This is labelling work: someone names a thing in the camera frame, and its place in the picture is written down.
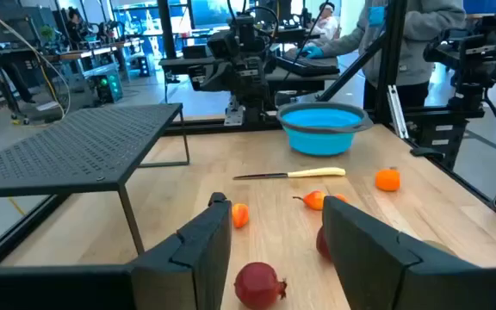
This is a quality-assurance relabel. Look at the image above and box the silver aluminium bracket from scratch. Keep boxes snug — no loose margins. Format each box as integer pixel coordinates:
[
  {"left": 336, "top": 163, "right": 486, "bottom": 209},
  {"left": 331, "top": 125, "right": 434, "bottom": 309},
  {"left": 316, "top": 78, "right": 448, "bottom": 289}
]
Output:
[{"left": 386, "top": 84, "right": 410, "bottom": 140}]

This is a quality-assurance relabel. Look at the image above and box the blue collapsible bowl grey rim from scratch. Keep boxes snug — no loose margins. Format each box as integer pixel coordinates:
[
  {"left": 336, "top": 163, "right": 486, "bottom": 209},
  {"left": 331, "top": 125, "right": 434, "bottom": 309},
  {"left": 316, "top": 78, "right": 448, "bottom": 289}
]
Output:
[{"left": 276, "top": 102, "right": 375, "bottom": 157}]

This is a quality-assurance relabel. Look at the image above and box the dark grey side desk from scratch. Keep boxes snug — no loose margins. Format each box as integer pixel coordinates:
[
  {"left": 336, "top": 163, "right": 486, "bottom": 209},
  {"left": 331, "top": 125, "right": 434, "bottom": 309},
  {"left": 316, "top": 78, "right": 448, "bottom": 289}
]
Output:
[
  {"left": 264, "top": 53, "right": 340, "bottom": 94},
  {"left": 159, "top": 53, "right": 232, "bottom": 83}
]

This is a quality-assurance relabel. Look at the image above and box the dark red plum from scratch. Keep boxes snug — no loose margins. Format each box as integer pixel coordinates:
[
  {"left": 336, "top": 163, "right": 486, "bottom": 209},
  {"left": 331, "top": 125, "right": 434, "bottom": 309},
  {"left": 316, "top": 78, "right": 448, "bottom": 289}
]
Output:
[{"left": 315, "top": 226, "right": 333, "bottom": 263}]

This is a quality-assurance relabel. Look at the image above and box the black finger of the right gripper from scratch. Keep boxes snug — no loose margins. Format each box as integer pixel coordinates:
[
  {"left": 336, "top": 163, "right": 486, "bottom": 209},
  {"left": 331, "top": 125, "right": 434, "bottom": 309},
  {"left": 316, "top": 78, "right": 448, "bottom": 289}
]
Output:
[{"left": 189, "top": 62, "right": 232, "bottom": 92}]

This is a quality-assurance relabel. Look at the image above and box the person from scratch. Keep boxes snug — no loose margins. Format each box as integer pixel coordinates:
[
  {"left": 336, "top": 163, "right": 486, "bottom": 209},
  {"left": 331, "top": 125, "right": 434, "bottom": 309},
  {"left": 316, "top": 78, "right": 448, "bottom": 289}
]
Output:
[
  {"left": 310, "top": 2, "right": 340, "bottom": 47},
  {"left": 299, "top": 0, "right": 468, "bottom": 109}
]

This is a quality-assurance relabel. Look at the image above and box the orange toy tangerine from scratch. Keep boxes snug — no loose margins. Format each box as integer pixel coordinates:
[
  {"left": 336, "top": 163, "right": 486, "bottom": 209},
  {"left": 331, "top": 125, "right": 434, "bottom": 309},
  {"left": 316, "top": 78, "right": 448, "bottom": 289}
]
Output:
[{"left": 375, "top": 167, "right": 402, "bottom": 193}]

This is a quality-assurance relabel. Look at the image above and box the black perforated metal shelf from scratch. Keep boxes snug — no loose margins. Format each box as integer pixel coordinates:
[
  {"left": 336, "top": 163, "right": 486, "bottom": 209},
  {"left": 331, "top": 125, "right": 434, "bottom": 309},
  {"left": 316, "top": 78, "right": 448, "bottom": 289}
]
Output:
[{"left": 0, "top": 102, "right": 191, "bottom": 256}]

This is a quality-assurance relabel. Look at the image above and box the computer case with green light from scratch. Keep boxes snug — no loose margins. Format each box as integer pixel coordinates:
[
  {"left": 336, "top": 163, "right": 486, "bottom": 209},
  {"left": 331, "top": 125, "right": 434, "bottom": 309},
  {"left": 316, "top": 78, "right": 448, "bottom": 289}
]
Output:
[{"left": 89, "top": 71, "right": 125, "bottom": 105}]

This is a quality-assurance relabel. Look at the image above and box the small orange toy peach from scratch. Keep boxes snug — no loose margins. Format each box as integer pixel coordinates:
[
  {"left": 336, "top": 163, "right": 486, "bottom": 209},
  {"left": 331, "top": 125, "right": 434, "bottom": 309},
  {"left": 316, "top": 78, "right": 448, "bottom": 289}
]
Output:
[{"left": 231, "top": 202, "right": 251, "bottom": 229}]

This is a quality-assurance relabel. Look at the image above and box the knife with cream handle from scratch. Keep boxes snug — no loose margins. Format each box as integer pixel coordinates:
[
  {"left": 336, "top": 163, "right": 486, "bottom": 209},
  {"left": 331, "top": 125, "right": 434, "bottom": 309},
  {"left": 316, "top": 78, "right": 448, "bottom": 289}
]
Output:
[{"left": 232, "top": 166, "right": 347, "bottom": 182}]

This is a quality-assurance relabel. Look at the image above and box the person's hand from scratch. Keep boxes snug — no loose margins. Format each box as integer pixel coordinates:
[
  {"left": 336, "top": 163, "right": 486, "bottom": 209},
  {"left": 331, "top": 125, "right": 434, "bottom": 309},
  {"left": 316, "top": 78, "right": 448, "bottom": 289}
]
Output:
[{"left": 299, "top": 45, "right": 326, "bottom": 60}]

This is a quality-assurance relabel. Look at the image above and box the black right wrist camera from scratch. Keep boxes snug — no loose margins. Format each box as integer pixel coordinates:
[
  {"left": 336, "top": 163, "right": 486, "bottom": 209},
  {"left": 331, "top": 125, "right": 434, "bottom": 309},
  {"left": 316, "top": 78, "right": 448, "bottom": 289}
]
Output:
[{"left": 207, "top": 28, "right": 237, "bottom": 59}]

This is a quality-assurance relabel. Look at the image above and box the black keyboard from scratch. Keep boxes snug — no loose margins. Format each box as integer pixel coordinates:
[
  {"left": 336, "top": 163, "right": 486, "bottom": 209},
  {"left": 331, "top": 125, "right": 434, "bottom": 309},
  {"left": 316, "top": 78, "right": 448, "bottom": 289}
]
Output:
[{"left": 276, "top": 53, "right": 339, "bottom": 78}]

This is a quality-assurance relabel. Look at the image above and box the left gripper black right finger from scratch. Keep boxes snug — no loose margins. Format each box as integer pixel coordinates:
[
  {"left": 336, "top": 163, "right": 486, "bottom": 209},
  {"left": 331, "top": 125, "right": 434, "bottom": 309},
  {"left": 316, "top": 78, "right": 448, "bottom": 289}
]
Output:
[{"left": 323, "top": 195, "right": 480, "bottom": 310}]

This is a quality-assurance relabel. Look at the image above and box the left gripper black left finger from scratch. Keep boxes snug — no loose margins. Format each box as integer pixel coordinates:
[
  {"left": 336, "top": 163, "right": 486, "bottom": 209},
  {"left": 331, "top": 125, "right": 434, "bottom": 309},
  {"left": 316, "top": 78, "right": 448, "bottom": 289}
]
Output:
[{"left": 130, "top": 192, "right": 233, "bottom": 310}]

